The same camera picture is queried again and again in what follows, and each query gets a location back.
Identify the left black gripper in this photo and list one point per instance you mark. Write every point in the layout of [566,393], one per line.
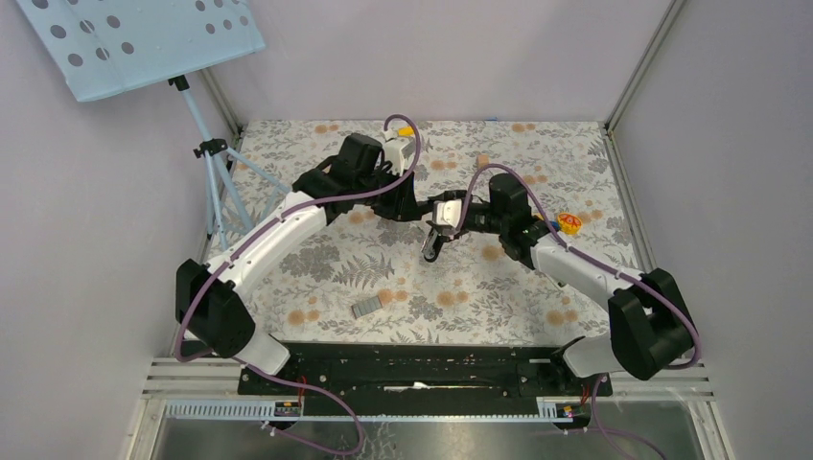
[404,205]

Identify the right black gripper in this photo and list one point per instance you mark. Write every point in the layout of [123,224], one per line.
[450,195]

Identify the black stapler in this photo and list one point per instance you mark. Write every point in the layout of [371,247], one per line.
[432,246]

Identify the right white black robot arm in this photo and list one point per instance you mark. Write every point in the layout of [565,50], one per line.
[649,325]

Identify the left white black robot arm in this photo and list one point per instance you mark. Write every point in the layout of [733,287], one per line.
[209,297]

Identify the floral patterned table mat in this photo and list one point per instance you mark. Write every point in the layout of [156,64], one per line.
[473,293]

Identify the small wooden cube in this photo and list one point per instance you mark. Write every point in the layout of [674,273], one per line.
[482,161]

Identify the grey staple strip block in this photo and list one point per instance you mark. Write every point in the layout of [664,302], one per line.
[366,306]

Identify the blue yellow toy car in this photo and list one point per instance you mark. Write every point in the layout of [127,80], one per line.
[551,223]

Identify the yellow butterfly toy block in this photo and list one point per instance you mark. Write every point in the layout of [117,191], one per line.
[569,224]

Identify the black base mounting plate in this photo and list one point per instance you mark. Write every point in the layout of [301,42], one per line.
[435,380]

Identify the blue perforated music stand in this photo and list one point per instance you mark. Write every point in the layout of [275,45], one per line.
[107,48]

